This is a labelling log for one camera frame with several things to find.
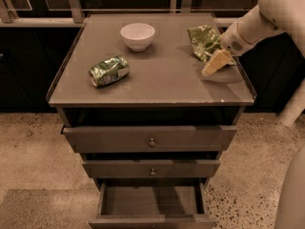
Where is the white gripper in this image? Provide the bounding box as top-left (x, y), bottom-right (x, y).
top-left (201, 22), bottom-right (252, 76)

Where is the green jalapeno chip bag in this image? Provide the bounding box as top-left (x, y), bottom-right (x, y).
top-left (188, 25), bottom-right (223, 64)

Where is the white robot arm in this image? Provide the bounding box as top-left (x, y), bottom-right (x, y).
top-left (202, 0), bottom-right (305, 229)

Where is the dark wooden drawer cabinet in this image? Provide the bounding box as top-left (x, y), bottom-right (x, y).
top-left (46, 12), bottom-right (257, 229)

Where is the top drawer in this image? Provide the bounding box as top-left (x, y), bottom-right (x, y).
top-left (63, 126), bottom-right (236, 153)

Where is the open bottom drawer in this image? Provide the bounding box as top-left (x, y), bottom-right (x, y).
top-left (89, 180), bottom-right (216, 229)

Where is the middle drawer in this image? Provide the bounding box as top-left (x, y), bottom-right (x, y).
top-left (83, 159), bottom-right (220, 178)

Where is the white ceramic bowl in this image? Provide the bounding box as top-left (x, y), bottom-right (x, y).
top-left (120, 23), bottom-right (155, 52)

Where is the crushed green soda can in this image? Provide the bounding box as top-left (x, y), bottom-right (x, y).
top-left (89, 55), bottom-right (130, 88)

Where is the metal window railing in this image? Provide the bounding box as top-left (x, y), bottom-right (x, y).
top-left (0, 0), bottom-right (305, 29)

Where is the white cylindrical post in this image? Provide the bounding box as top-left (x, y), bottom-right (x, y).
top-left (278, 79), bottom-right (305, 126)

